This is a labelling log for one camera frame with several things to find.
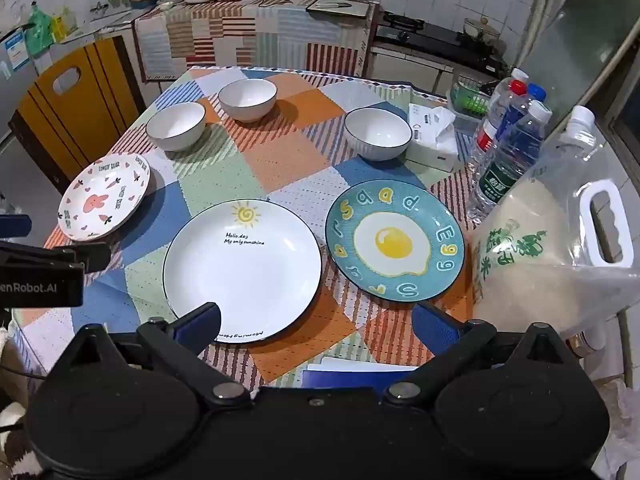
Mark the black gas stove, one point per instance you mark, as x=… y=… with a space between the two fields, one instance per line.
x=435 y=42

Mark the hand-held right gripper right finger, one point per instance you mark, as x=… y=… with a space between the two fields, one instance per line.
x=432 y=325

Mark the white sun print plate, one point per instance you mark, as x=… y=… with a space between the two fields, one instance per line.
x=242 y=275

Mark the clear plastic rice bag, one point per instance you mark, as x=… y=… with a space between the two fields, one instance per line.
x=530 y=270

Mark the green label water bottle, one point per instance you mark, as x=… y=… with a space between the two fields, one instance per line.
x=505 y=170

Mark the kitchen knife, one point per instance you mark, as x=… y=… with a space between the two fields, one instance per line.
x=331 y=4

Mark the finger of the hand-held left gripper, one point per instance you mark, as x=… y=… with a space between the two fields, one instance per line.
x=92 y=256
x=15 y=226

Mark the white tissue pack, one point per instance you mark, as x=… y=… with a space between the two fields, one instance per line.
x=432 y=140

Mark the white kitchen cabinet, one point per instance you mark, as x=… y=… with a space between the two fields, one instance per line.
x=410 y=70

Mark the patchwork tablecloth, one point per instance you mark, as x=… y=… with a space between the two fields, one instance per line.
x=295 y=160

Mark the glass door panel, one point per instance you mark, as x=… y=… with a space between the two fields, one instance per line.
x=585 y=50

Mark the blue fried egg plate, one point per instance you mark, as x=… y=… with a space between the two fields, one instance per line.
x=395 y=240

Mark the green plastic bag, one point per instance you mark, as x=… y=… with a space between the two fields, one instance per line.
x=40 y=30

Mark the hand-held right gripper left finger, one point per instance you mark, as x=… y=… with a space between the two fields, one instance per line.
x=202 y=322

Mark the white bunny print plate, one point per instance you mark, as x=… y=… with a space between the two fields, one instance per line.
x=102 y=195

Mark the red cap water bottle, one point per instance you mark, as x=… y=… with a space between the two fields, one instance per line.
x=492 y=110

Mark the clear container with green items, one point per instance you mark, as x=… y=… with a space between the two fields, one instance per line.
x=470 y=102

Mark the grey cutting board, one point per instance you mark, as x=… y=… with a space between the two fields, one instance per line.
x=350 y=6

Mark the yellow wooden chair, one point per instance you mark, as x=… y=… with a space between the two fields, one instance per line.
x=75 y=110

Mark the blue paper label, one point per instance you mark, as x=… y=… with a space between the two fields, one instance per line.
x=17 y=51

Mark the white plastic bag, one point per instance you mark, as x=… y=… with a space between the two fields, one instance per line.
x=622 y=430

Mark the blue label water bottle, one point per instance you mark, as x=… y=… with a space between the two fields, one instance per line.
x=522 y=105

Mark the brown patterned cloth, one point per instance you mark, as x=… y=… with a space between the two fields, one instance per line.
x=10 y=425

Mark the pot with glass lid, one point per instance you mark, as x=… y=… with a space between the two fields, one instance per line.
x=481 y=30

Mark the striped patchwork counter cloth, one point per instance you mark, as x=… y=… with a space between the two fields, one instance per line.
x=250 y=40

